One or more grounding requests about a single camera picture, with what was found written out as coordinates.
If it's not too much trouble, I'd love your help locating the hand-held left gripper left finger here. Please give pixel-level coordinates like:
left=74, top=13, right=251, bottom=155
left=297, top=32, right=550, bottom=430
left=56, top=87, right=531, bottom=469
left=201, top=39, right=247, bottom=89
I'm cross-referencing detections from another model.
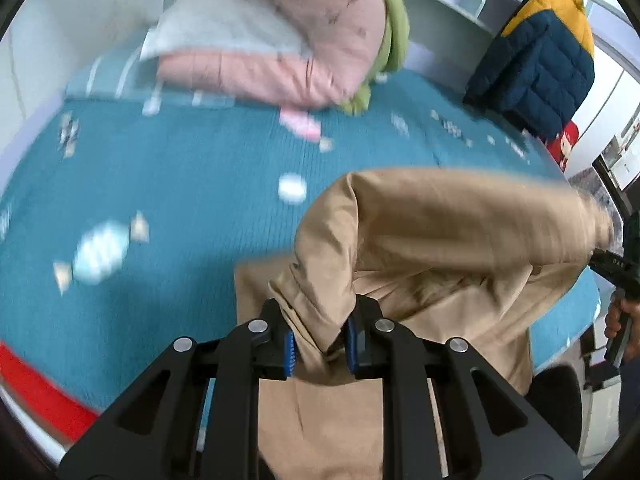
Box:
left=56, top=297, right=297, bottom=480

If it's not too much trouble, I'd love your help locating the grey pillow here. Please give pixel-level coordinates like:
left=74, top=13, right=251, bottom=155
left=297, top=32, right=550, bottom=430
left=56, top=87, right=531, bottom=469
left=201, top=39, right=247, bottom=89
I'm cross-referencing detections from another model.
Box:
left=139, top=0, right=314, bottom=64

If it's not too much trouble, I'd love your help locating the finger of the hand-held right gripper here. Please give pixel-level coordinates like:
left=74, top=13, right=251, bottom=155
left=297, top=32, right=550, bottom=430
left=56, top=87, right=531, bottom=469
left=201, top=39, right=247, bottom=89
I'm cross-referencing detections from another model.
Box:
left=588, top=249, right=626, bottom=286

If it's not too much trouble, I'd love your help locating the pink quilted jacket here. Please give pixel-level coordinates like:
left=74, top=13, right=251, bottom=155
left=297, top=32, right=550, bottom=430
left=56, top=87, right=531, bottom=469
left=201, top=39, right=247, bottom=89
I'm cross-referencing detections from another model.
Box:
left=155, top=0, right=389, bottom=112

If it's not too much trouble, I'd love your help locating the white headboard shelf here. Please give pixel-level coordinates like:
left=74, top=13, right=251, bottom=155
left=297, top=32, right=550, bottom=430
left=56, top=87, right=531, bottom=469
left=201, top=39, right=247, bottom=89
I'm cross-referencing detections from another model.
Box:
left=387, top=0, right=523, bottom=53

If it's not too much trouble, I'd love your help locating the red doll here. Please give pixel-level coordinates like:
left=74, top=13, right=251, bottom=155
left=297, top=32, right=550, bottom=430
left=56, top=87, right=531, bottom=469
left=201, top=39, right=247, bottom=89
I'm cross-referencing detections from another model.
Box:
left=545, top=120, right=581, bottom=174

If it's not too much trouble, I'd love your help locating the teal printed bed sheet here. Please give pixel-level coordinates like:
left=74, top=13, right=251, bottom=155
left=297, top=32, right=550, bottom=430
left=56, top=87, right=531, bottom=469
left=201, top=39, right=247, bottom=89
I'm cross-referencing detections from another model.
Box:
left=0, top=45, right=602, bottom=411

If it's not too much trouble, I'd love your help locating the green blanket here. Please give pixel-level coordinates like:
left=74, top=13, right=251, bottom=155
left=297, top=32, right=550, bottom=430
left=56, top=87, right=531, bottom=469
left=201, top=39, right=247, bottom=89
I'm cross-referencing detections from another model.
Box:
left=339, top=0, right=411, bottom=117

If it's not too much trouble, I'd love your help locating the red bed edge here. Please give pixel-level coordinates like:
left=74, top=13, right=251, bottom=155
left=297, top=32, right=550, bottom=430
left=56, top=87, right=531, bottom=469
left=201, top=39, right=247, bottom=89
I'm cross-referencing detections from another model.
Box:
left=0, top=340, right=102, bottom=445

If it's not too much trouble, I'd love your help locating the tan garment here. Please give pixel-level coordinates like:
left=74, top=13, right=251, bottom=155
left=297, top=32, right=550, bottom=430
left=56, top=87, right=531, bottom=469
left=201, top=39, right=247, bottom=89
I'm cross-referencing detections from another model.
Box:
left=234, top=167, right=617, bottom=480

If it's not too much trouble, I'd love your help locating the navy and yellow puffer jacket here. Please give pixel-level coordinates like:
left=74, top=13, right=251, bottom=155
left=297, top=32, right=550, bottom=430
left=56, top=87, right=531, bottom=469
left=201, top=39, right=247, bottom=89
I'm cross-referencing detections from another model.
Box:
left=462, top=0, right=597, bottom=144

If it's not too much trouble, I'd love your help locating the person's right hand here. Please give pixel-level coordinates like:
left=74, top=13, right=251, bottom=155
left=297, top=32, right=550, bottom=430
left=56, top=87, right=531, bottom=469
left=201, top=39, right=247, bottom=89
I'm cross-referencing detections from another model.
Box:
left=603, top=290, right=640, bottom=357

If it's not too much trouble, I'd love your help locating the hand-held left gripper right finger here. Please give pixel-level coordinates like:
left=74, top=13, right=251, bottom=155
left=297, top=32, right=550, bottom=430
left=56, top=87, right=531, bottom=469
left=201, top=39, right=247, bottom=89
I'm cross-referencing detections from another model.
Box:
left=342, top=296, right=584, bottom=480

